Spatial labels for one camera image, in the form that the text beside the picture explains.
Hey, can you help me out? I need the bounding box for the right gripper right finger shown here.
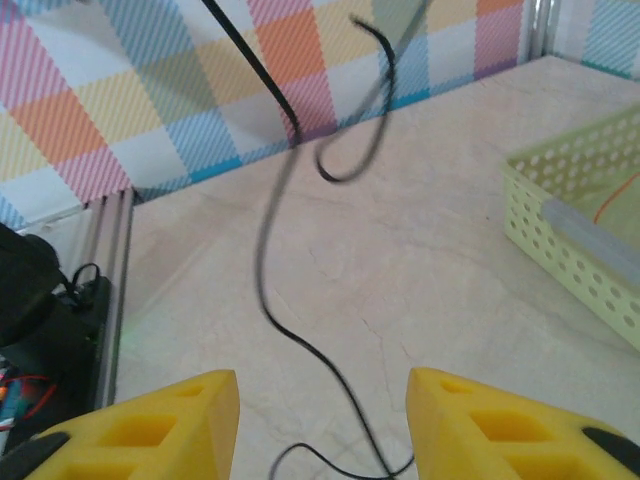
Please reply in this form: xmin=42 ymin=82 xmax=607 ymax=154
xmin=405 ymin=366 xmax=640 ymax=480

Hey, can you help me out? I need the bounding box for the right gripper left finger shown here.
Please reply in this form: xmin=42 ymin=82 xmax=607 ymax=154
xmin=0 ymin=368 xmax=242 ymax=480

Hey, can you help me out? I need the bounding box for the thin orange cable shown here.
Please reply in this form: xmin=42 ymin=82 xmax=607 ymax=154
xmin=593 ymin=172 xmax=640 ymax=226

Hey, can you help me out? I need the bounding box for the thin black cable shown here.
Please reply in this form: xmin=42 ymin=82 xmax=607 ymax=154
xmin=199 ymin=0 xmax=417 ymax=480

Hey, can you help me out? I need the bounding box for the green plastic basket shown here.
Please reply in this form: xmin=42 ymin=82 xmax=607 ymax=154
xmin=502 ymin=102 xmax=640 ymax=354

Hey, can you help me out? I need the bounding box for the aluminium rail beam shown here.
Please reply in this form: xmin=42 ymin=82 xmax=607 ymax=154
xmin=92 ymin=189 xmax=138 ymax=409

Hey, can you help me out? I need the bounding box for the aluminium corner post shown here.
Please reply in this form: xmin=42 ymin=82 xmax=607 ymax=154
xmin=522 ymin=0 xmax=559 ymax=66

